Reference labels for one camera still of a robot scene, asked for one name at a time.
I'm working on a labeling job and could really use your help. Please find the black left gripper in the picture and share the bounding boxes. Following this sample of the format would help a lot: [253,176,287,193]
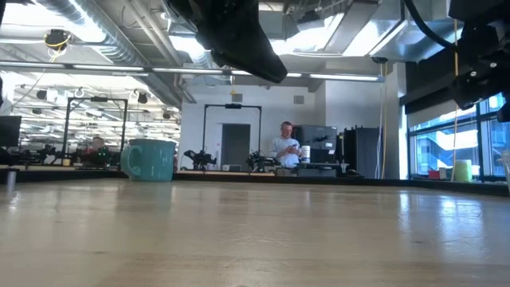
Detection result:
[167,0,289,85]

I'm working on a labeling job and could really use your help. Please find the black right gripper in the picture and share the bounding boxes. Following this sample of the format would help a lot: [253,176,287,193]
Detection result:
[449,19,510,123]

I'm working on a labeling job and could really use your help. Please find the clear plastic bin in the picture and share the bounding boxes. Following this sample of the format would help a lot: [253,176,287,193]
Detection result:
[500,149,510,195]

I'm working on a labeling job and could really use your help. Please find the yellow-green cylinder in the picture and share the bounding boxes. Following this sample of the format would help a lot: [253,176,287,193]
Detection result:
[453,159,473,183]

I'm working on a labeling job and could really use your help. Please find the long ceiling light bar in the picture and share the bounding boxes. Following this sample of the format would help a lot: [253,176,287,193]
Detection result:
[0,60,380,82]

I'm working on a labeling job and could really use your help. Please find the person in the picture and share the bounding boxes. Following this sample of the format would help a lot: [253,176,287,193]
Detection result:
[267,120,303,170]
[88,136,107,155]

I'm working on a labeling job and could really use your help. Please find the black shelf cabinet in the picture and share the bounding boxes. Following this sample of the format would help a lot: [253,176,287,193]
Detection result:
[293,124,339,178]

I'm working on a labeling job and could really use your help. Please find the background wooden table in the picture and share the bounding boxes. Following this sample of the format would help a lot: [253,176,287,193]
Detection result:
[179,168,277,178]

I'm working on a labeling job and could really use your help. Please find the teal ceramic mug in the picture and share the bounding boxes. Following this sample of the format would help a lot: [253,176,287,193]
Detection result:
[120,138,178,183]

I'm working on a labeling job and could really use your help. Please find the tall black cabinet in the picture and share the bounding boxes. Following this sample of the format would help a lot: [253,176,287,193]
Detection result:
[343,125,384,179]

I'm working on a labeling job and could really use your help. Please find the black ceiling-mounted device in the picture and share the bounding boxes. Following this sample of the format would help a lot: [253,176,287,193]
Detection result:
[43,28,73,53]

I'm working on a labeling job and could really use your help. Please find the black computer monitor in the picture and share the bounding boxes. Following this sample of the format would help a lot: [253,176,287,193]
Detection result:
[0,115,22,148]

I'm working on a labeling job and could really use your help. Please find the black window frame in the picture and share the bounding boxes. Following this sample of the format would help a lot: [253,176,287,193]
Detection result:
[406,94,510,183]

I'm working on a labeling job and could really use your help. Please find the black gantry frame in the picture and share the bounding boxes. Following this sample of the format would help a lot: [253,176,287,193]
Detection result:
[202,103,263,172]
[62,96,129,167]

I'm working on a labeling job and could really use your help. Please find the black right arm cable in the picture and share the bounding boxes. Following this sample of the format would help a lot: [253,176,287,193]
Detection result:
[403,0,460,51]

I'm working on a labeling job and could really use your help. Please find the white hanging cables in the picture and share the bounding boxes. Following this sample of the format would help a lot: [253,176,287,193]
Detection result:
[374,62,389,179]

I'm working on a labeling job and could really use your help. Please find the round silver air duct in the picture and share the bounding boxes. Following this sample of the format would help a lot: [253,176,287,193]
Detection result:
[37,0,185,109]

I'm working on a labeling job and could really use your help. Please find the grey metal post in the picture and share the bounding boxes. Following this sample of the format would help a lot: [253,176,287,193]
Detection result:
[5,168,18,199]

